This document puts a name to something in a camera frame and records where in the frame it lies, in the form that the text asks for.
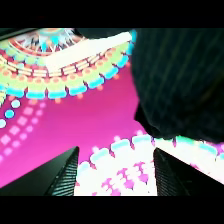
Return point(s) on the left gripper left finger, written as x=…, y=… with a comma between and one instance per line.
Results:
x=50, y=176

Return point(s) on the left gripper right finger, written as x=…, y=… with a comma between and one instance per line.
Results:
x=176, y=176

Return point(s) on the navy striped shirt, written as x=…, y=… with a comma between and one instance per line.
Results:
x=180, y=80

